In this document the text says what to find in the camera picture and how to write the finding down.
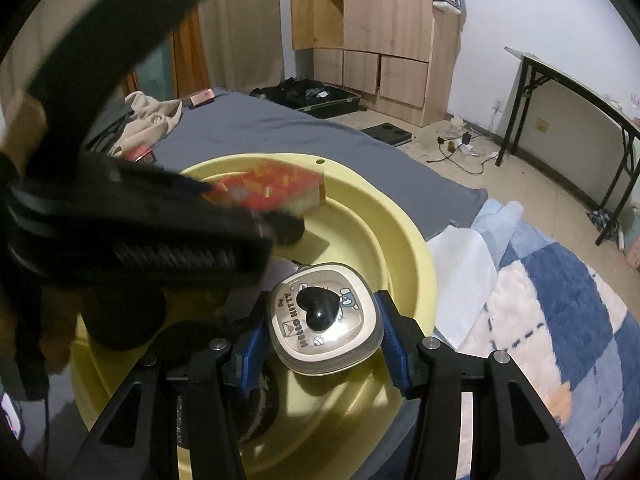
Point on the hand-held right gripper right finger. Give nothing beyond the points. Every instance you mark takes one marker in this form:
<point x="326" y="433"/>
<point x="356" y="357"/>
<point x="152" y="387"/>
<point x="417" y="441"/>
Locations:
<point x="400" y="355"/>

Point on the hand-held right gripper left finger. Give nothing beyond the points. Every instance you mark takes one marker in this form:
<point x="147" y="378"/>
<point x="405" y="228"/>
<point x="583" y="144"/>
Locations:
<point x="250" y="355"/>

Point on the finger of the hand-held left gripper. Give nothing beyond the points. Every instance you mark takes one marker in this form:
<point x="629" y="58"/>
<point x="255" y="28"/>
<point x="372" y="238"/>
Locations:
<point x="285" y="227"/>
<point x="165" y="180"/>

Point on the large red carton box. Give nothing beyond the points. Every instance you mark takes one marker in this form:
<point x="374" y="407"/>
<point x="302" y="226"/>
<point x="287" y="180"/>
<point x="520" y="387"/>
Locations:
<point x="270" y="185"/>

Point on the beige container with heart knob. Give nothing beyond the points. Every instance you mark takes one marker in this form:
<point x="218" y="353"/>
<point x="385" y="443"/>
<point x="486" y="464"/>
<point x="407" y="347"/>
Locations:
<point x="345" y="330"/>

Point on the yellow plastic basin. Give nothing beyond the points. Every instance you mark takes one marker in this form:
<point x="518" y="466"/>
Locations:
<point x="350" y="240"/>

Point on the person's left hand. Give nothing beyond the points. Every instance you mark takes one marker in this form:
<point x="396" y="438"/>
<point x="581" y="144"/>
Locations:
<point x="57" y="345"/>

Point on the small red box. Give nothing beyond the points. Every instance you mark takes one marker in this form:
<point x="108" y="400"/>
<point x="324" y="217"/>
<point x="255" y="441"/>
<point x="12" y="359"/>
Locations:
<point x="139" y="154"/>

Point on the beige clothing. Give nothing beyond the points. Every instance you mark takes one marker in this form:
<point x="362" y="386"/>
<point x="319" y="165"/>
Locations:
<point x="150" y="125"/>

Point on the small pink box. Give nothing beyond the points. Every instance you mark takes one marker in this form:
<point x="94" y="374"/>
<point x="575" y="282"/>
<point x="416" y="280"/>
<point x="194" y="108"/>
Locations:
<point x="202" y="97"/>

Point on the white towel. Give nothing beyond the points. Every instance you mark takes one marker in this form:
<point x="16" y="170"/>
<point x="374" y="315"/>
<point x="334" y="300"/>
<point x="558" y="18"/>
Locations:
<point x="465" y="280"/>

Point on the black open suitcase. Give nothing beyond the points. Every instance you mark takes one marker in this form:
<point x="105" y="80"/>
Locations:
<point x="310" y="97"/>

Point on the blue white checked blanket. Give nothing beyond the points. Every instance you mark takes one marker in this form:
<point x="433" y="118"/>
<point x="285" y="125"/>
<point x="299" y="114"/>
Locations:
<point x="550" y="335"/>

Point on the light blue towel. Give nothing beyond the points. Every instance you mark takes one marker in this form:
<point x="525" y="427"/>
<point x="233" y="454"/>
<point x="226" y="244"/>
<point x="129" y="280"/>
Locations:
<point x="500" y="220"/>

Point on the beige curtain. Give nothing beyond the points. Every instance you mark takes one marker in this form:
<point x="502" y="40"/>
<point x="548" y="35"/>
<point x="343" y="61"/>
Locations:
<point x="240" y="25"/>

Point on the wooden wardrobe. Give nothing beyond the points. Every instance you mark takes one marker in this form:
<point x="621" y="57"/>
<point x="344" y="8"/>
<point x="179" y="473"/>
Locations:
<point x="390" y="10"/>

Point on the patterned cloth under table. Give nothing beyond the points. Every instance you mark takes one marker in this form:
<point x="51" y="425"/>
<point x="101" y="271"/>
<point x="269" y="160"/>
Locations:
<point x="602" y="220"/>

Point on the black folding table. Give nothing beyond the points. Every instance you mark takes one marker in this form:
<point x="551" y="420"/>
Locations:
<point x="575" y="82"/>

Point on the yellow wall socket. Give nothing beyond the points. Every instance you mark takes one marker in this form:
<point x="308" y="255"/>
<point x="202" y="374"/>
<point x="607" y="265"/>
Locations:
<point x="542" y="125"/>

